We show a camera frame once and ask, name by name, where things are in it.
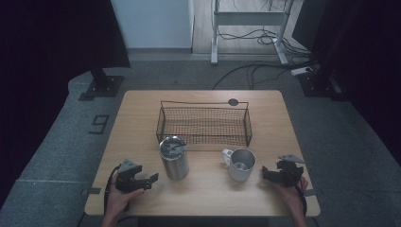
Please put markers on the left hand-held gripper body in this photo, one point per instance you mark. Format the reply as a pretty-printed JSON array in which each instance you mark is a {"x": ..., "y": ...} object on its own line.
[{"x": 127, "y": 176}]

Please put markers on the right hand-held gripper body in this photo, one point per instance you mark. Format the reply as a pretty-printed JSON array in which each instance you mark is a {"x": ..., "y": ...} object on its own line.
[{"x": 289, "y": 173}]

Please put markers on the steel tumbler with lid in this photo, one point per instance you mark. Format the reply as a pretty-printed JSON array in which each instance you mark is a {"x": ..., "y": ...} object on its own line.
[{"x": 175, "y": 164}]

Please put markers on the person's right hand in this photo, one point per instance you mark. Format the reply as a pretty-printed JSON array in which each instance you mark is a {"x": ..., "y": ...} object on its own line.
[{"x": 294, "y": 200}]

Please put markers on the person's left hand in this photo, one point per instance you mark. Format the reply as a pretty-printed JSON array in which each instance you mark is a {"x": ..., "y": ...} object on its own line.
[{"x": 117, "y": 201}]

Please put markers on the dark round table grommet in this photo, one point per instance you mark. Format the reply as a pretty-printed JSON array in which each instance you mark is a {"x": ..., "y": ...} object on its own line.
[{"x": 233, "y": 101}]

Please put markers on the black stand base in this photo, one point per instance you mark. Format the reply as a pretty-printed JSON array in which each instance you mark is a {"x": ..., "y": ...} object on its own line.
[
  {"x": 318, "y": 86},
  {"x": 102, "y": 86}
]

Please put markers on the white power strip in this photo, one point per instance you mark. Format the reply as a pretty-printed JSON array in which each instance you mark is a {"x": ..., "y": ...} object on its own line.
[{"x": 301, "y": 71}]

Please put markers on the black curtain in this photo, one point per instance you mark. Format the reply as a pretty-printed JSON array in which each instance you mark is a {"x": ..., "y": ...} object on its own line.
[
  {"x": 362, "y": 47},
  {"x": 47, "y": 47}
]

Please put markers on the white metal desk frame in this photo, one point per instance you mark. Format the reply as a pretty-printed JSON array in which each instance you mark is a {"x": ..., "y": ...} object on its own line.
[{"x": 249, "y": 18}]

